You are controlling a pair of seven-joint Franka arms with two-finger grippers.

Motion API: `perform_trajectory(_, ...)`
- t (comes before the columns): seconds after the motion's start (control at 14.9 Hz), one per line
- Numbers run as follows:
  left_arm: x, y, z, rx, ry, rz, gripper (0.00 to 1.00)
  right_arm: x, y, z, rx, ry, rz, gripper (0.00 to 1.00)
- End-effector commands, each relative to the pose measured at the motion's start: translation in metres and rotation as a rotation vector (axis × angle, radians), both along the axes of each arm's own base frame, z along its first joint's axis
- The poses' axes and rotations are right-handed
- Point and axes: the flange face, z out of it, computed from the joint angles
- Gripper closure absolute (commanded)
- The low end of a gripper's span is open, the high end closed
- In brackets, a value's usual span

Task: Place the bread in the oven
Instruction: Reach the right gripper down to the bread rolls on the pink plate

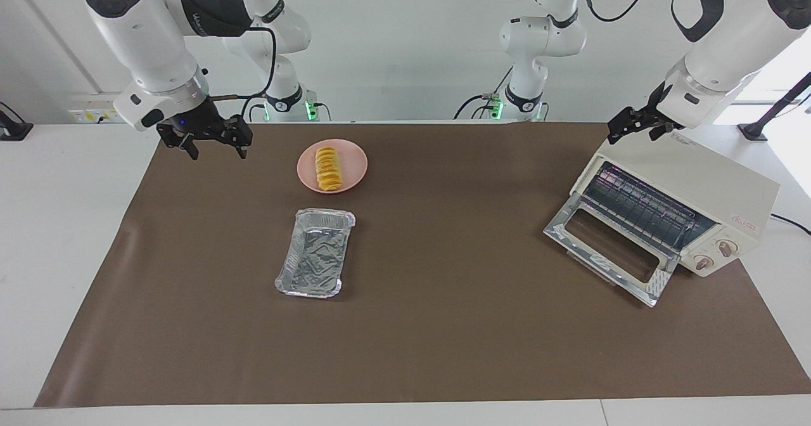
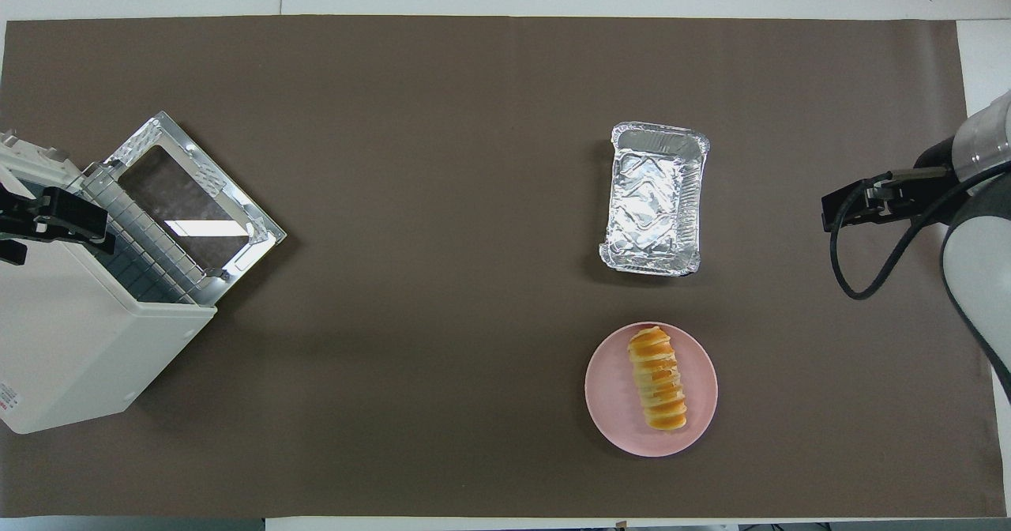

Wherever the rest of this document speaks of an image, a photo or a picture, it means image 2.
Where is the pink round plate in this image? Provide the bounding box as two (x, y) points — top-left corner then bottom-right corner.
(584, 322), (719, 458)

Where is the glass oven door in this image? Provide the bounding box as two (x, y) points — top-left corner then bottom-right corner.
(105, 111), (288, 307)

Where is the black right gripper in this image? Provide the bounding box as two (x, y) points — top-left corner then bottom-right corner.
(821, 166), (951, 233)

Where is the striped golden bread loaf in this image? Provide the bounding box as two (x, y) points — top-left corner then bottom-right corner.
(627, 326), (689, 432)

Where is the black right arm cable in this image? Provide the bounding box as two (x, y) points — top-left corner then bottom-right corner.
(829, 161), (1011, 301)

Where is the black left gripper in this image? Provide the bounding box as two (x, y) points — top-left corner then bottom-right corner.
(0, 186), (117, 257)

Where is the aluminium foil tray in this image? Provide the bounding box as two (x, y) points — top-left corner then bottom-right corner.
(599, 122), (711, 277)

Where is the white toaster oven body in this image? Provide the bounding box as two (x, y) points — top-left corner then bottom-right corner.
(0, 130), (218, 435)

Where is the brown table mat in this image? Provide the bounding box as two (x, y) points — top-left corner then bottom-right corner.
(0, 16), (1008, 518)

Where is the metal wire oven rack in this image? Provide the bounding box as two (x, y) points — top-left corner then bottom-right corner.
(79, 162), (219, 307)

